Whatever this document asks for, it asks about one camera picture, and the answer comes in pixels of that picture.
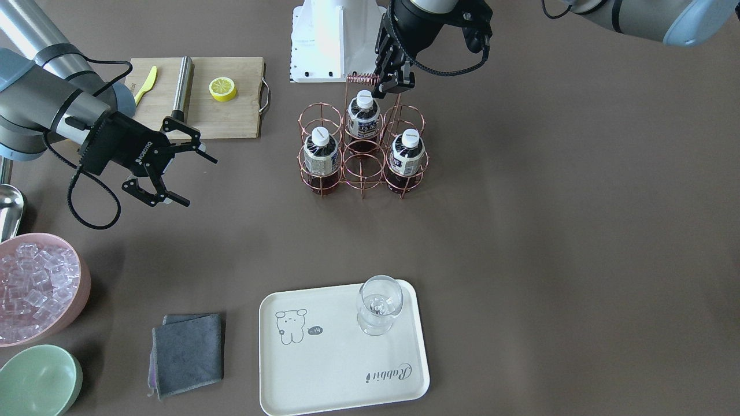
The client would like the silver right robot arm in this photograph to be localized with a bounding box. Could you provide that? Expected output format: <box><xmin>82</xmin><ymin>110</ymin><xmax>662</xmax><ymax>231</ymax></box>
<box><xmin>1</xmin><ymin>1</ymin><xmax>214</xmax><ymax>206</ymax></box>

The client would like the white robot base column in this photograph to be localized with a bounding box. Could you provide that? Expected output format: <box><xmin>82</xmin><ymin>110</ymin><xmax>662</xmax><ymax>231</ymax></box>
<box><xmin>289</xmin><ymin>1</ymin><xmax>386</xmax><ymax>83</ymax></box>

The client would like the wine glass on tray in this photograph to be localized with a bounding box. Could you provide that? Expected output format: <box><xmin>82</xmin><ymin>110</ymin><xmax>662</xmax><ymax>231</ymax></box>
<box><xmin>357</xmin><ymin>276</ymin><xmax>404</xmax><ymax>336</ymax></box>

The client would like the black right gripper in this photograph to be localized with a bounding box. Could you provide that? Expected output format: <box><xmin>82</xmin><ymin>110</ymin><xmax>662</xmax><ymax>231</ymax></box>
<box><xmin>77</xmin><ymin>111</ymin><xmax>219</xmax><ymax>208</ymax></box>

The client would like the tea bottle two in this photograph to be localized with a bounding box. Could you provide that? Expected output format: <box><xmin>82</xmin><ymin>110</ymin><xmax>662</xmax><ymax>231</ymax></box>
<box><xmin>303</xmin><ymin>126</ymin><xmax>339</xmax><ymax>195</ymax></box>

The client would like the steel muddler black tip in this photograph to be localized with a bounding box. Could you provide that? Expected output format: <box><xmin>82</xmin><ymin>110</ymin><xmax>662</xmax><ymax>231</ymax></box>
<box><xmin>170</xmin><ymin>56</ymin><xmax>194</xmax><ymax>122</ymax></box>

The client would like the half lemon slice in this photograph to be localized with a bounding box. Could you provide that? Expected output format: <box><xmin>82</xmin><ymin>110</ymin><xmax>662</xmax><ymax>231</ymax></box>
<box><xmin>208</xmin><ymin>77</ymin><xmax>238</xmax><ymax>102</ymax></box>

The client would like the tea bottle one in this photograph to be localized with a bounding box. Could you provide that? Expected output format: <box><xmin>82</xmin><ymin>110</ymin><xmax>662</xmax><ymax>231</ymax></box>
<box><xmin>346</xmin><ymin>90</ymin><xmax>380</xmax><ymax>154</ymax></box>

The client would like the copper wire bottle basket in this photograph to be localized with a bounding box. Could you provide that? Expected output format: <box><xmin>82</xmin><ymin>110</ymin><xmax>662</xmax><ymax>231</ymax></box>
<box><xmin>297</xmin><ymin>95</ymin><xmax>429</xmax><ymax>199</ymax></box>

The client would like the yellow plastic knife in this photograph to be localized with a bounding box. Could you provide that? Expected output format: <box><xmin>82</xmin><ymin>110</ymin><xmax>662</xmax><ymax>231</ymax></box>
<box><xmin>134</xmin><ymin>66</ymin><xmax>158</xmax><ymax>106</ymax></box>

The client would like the bamboo cutting board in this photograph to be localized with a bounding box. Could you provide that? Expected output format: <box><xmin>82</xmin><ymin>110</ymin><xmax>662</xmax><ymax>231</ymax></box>
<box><xmin>125</xmin><ymin>57</ymin><xmax>266</xmax><ymax>140</ymax></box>

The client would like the tea bottle three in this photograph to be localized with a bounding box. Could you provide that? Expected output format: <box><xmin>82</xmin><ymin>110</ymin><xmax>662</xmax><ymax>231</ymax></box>
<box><xmin>386</xmin><ymin>128</ymin><xmax>425</xmax><ymax>194</ymax></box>

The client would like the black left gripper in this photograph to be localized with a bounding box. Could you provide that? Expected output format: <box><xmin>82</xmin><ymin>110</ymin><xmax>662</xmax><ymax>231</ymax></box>
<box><xmin>373</xmin><ymin>1</ymin><xmax>493</xmax><ymax>98</ymax></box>

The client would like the green bowl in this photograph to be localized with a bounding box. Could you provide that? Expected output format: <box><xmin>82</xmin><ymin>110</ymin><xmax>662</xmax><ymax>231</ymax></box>
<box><xmin>1</xmin><ymin>344</ymin><xmax>83</xmax><ymax>415</ymax></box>

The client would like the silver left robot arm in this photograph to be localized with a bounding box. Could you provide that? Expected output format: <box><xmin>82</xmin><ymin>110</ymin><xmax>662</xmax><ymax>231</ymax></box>
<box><xmin>372</xmin><ymin>1</ymin><xmax>738</xmax><ymax>98</ymax></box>

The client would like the steel ice scoop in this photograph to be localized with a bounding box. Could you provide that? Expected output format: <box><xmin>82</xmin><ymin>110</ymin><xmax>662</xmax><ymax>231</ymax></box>
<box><xmin>1</xmin><ymin>157</ymin><xmax>25</xmax><ymax>242</ymax></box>

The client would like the pink bowl of ice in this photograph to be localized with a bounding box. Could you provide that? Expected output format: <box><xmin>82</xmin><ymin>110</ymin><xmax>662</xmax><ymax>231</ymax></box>
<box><xmin>1</xmin><ymin>233</ymin><xmax>91</xmax><ymax>347</ymax></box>

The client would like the grey folded cloth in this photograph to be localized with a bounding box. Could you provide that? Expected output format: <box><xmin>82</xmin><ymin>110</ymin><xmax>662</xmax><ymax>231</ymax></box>
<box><xmin>147</xmin><ymin>313</ymin><xmax>225</xmax><ymax>400</ymax></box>

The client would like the white rabbit tray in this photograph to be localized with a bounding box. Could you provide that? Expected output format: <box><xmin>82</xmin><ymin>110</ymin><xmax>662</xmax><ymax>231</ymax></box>
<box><xmin>259</xmin><ymin>280</ymin><xmax>430</xmax><ymax>415</ymax></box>

